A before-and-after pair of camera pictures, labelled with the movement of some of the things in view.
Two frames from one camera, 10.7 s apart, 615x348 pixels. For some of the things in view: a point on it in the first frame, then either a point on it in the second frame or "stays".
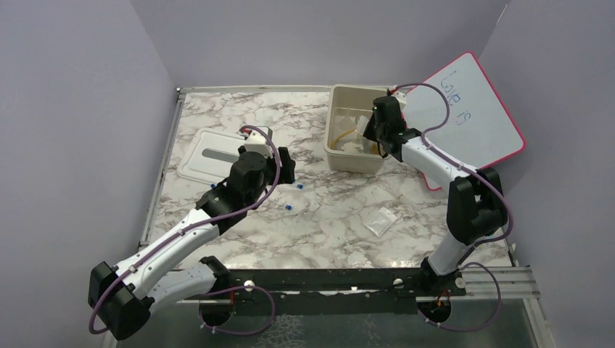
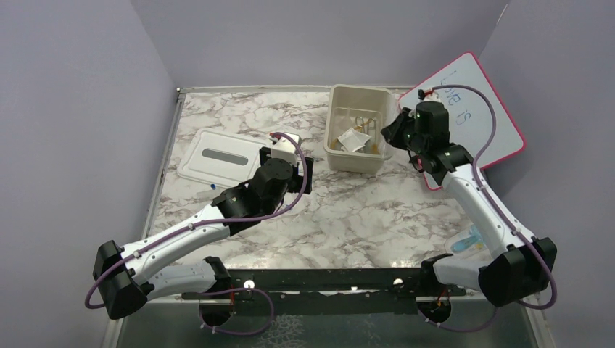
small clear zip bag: [362, 122] to [354, 140]
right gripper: [368, 133] to [393, 131]
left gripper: [286, 172] to [297, 180]
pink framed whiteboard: [479, 131] stays
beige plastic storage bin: [349, 108] stays
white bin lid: [209, 156] stays
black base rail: [340, 291] stays
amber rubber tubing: [333, 141] to [375, 147]
